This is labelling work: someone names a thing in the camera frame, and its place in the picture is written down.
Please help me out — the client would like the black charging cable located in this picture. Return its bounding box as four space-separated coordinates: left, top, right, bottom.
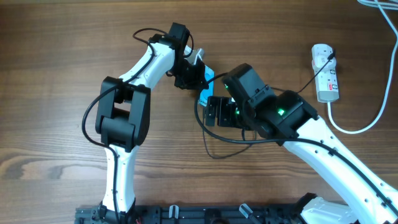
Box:
201 50 336 160

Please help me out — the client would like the white cables top right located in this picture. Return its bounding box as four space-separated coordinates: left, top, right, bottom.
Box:
356 0 398 11

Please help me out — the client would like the white power strip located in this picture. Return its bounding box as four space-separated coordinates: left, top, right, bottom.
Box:
312 44 339 103

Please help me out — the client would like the blue screen smartphone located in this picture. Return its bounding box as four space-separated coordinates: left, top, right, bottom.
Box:
198 64 215 108

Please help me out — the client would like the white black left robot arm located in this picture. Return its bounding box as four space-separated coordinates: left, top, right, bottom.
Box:
75 22 209 223

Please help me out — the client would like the white power strip cord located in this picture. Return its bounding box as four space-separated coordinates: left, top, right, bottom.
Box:
326 0 398 135

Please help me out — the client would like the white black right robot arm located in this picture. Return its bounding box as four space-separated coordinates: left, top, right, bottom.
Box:
199 63 397 223

